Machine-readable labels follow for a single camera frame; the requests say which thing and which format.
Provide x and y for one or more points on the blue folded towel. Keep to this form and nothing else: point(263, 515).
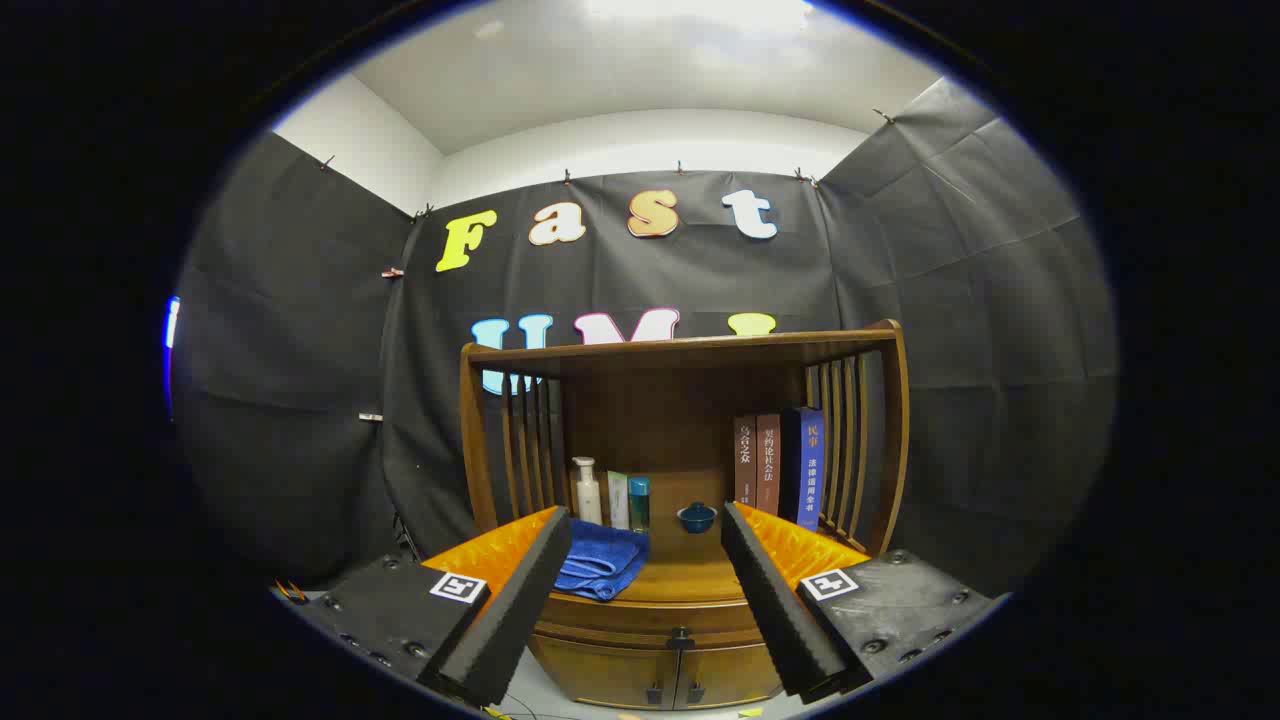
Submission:
point(600, 560)

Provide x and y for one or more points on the white pump bottle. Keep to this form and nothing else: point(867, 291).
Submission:
point(588, 498)

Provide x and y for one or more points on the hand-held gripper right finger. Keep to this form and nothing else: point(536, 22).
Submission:
point(775, 610)

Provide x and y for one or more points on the white and green tube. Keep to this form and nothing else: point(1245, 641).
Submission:
point(618, 500)

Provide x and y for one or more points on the wooden countertop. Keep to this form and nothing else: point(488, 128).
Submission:
point(690, 570)

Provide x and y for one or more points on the reddish brown book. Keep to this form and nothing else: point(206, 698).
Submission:
point(768, 465)

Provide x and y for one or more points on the teal bottle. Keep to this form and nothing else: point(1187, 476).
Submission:
point(639, 505)

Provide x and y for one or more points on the blue lidded teacup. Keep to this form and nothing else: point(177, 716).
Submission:
point(696, 518)

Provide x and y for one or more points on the blue book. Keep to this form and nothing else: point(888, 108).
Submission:
point(808, 470)

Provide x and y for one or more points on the black backdrop cloth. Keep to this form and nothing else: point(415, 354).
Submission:
point(300, 350)

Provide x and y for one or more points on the dark brown book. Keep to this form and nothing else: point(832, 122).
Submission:
point(745, 465)

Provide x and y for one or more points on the wooden drawer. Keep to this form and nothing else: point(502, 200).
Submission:
point(620, 618)

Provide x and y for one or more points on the wooden cabinet with slatted hutch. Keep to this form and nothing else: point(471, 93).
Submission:
point(660, 400)

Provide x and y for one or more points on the wooden cabinet door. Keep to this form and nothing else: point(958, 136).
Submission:
point(730, 675)
point(610, 675)

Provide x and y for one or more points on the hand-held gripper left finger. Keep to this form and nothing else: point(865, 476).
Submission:
point(510, 610)

